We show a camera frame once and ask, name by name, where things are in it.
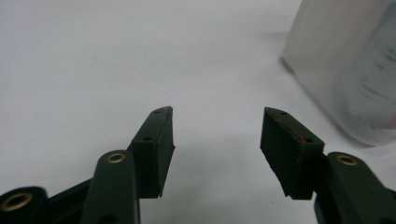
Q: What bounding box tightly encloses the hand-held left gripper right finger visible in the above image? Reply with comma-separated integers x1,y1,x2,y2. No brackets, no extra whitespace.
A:
259,106,326,201

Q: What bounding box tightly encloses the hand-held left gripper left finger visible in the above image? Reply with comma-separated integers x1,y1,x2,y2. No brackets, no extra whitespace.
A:
127,105,177,200

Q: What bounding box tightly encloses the clear plastic container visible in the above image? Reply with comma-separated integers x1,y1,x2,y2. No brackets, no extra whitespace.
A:
281,0,396,147

